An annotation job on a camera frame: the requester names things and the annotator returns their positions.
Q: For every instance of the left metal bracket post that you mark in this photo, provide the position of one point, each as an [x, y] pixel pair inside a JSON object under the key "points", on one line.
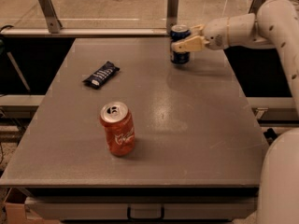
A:
{"points": [[52, 21]]}

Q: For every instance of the cardboard box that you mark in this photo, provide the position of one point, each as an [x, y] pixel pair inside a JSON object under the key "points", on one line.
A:
{"points": [[17, 213]]}

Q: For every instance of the blue pepsi can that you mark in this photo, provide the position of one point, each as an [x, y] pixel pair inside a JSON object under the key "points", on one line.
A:
{"points": [[179, 55]]}

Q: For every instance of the orange soda can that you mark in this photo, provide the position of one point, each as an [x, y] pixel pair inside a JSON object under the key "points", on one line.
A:
{"points": [[117, 120]]}

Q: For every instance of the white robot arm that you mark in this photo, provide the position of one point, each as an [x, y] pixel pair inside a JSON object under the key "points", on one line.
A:
{"points": [[275, 25]]}

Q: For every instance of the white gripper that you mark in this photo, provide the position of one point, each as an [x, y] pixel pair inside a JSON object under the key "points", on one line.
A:
{"points": [[216, 34]]}

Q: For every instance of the dark blue rxbar wrapper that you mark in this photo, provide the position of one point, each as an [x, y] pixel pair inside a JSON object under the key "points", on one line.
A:
{"points": [[98, 78]]}

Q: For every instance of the grey drawer with handle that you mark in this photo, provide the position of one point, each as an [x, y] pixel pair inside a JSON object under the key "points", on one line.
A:
{"points": [[142, 209]]}

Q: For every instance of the middle metal bracket post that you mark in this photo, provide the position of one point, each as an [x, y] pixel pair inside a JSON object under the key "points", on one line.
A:
{"points": [[171, 14]]}

